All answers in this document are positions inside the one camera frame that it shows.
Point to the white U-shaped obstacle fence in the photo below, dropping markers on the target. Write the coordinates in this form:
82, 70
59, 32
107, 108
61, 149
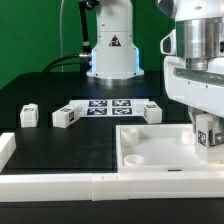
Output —
96, 187

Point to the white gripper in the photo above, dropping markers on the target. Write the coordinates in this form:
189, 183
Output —
215, 139

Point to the white square tabletop part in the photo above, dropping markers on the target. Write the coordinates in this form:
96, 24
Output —
160, 148

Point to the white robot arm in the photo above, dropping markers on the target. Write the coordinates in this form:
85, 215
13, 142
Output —
194, 50

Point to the white sheet with tags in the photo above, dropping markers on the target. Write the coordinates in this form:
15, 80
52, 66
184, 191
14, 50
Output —
110, 107

